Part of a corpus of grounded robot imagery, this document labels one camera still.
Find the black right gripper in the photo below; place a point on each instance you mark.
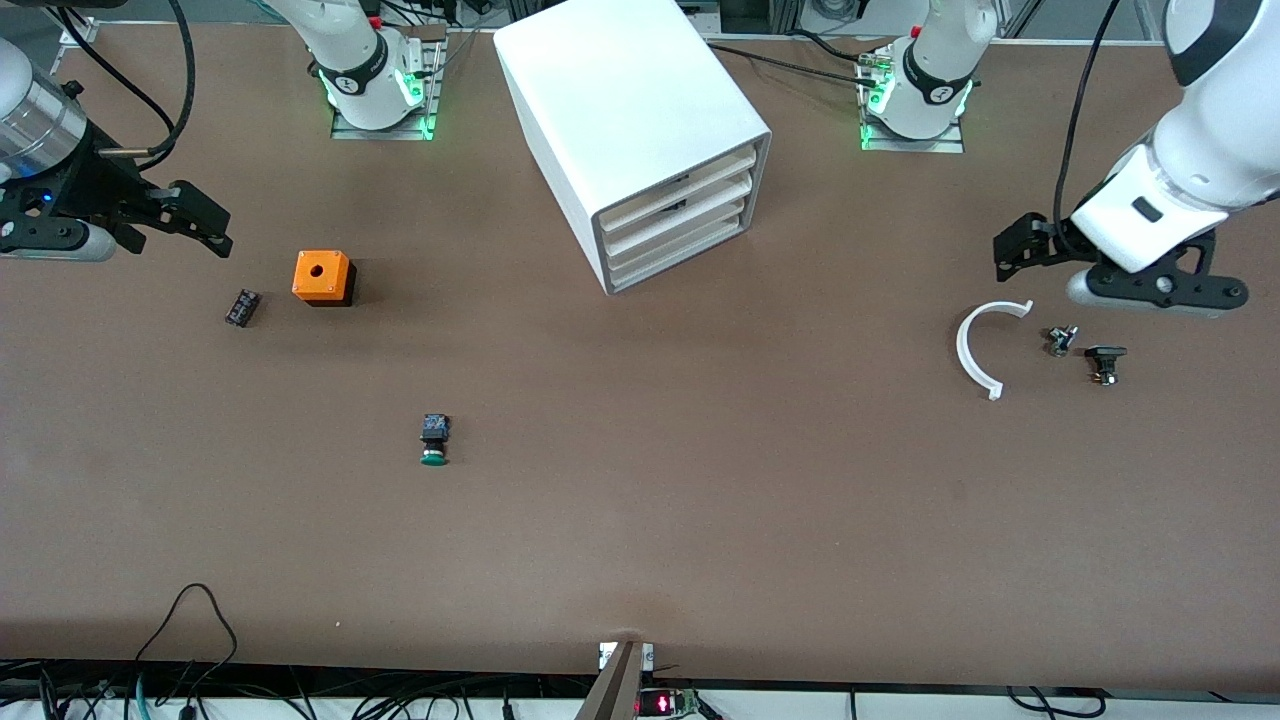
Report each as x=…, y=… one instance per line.
x=97, y=184

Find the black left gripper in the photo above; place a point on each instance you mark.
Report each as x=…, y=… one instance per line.
x=1054, y=243

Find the white drawer holding button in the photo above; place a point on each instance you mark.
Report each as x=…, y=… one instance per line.
x=700, y=208

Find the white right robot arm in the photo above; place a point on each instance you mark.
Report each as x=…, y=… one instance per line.
x=360, y=60

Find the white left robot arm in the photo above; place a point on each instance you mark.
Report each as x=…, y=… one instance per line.
x=1210, y=140

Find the green push button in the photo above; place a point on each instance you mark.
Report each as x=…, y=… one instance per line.
x=434, y=440

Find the white drawer under cabinet lid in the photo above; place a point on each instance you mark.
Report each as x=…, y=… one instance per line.
x=680, y=190

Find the small black terminal block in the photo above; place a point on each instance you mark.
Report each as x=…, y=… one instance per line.
x=242, y=307

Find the small grey metal part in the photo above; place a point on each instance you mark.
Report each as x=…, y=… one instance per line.
x=1062, y=340

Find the white curved plastic clip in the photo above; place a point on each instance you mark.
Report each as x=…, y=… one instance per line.
x=963, y=350

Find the orange box with hole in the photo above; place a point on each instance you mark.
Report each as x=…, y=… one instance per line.
x=320, y=275

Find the red lit electronics board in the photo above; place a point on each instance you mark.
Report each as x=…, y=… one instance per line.
x=665, y=703

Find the small black switch part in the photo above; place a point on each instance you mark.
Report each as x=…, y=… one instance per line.
x=1105, y=358

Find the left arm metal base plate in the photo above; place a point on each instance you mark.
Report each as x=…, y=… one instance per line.
x=870, y=140

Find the aluminium frame profile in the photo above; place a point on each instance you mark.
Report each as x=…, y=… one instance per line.
x=66, y=45

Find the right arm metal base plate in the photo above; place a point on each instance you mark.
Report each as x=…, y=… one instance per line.
x=430, y=100

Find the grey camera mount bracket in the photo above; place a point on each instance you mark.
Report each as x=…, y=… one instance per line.
x=615, y=685

